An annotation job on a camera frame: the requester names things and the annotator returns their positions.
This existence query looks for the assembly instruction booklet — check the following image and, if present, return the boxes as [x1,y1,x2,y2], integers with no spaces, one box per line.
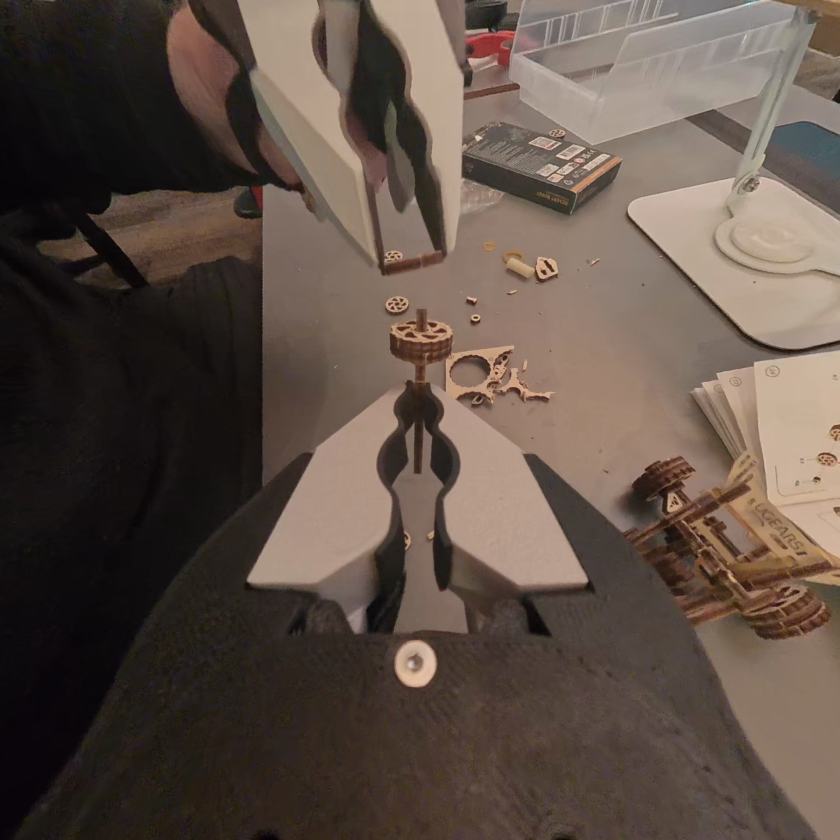
[690,351,840,588]

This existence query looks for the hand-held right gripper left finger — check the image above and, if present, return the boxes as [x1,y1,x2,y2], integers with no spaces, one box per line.
[246,382,417,634]

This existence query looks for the person's black-clothed body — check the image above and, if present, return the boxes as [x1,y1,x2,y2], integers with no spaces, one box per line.
[0,197,263,840]

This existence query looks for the plywood scrap sheet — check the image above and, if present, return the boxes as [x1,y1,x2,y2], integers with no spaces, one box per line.
[446,344,555,408]

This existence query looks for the wooden model buggy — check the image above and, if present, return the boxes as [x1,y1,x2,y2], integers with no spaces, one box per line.
[623,453,840,641]

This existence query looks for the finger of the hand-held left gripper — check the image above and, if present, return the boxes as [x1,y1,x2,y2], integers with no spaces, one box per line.
[236,0,388,271]
[367,0,468,258]

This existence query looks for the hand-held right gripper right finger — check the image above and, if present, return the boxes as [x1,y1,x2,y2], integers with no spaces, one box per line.
[425,382,589,634]

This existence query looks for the wooden wheel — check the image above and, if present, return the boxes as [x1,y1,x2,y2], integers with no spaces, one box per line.
[389,308,455,475]

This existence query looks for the clear plastic bin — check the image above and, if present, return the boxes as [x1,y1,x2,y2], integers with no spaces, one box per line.
[508,0,818,147]

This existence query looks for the clear plastic bag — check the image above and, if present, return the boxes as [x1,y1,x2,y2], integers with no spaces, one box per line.
[459,177,509,217]

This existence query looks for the black model kit box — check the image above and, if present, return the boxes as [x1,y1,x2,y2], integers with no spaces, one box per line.
[461,121,623,216]

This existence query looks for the person's left hand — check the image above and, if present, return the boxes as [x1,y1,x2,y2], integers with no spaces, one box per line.
[167,10,301,199]

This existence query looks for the red-handled tool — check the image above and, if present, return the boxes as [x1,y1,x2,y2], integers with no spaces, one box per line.
[465,31,516,72]

